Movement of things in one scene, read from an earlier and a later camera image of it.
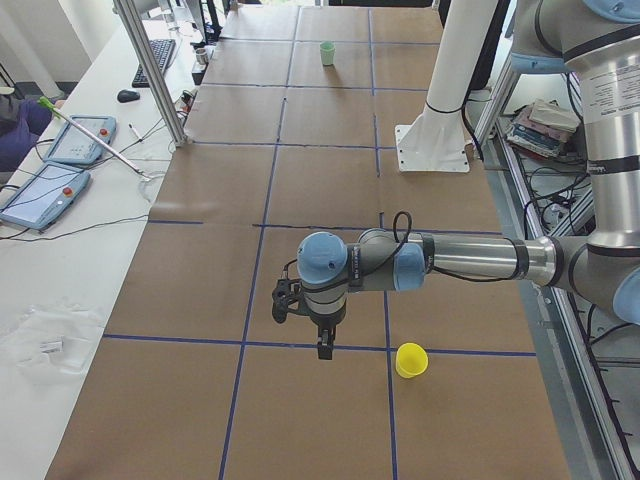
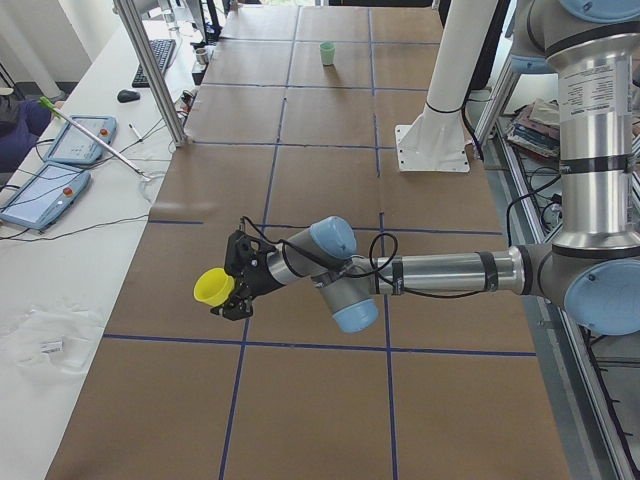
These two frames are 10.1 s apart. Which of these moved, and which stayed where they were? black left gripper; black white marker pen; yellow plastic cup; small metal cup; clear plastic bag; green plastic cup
Moved: yellow plastic cup; black left gripper
Stayed: small metal cup; black white marker pen; clear plastic bag; green plastic cup
